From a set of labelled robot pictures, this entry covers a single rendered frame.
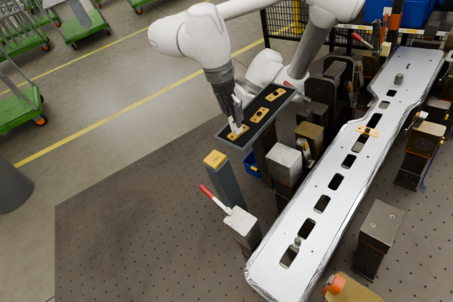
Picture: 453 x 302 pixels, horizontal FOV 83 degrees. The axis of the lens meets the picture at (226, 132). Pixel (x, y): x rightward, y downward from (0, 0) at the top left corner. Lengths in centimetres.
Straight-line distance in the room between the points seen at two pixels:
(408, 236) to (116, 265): 124
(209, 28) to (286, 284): 71
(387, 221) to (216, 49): 68
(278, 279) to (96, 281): 89
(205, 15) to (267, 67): 92
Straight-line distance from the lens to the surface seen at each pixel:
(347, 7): 110
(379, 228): 89
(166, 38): 80
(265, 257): 87
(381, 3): 181
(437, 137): 113
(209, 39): 69
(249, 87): 158
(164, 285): 128
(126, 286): 137
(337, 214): 92
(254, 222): 85
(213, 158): 90
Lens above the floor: 181
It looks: 42 degrees down
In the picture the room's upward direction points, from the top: 19 degrees counter-clockwise
